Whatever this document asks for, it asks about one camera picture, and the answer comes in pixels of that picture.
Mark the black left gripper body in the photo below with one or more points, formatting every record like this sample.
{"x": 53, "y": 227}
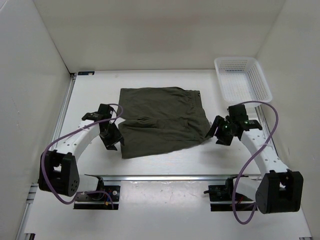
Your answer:
{"x": 111, "y": 136}

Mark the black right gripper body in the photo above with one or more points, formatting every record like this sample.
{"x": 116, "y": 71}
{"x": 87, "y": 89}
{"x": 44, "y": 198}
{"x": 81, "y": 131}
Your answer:
{"x": 224, "y": 132}

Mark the olive green shorts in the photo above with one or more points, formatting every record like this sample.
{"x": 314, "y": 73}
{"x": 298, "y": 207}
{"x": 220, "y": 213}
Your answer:
{"x": 161, "y": 120}

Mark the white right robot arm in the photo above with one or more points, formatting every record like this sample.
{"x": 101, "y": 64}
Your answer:
{"x": 280, "y": 189}

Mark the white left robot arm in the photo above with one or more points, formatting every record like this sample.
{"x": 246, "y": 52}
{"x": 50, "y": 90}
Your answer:
{"x": 58, "y": 172}

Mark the white plastic mesh basket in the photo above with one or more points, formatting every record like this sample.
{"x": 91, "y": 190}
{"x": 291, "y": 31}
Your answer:
{"x": 242, "y": 79}

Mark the small blue corner label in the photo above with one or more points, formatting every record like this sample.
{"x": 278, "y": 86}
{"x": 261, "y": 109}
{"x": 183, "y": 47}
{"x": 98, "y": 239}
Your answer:
{"x": 86, "y": 73}

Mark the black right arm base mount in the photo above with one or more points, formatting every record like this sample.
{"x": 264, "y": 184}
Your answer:
{"x": 220, "y": 197}

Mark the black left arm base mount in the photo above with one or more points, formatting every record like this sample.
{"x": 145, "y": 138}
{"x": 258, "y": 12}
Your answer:
{"x": 107, "y": 198}

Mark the aluminium frame rail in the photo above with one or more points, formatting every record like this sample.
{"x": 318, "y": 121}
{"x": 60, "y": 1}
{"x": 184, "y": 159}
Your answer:
{"x": 162, "y": 196}

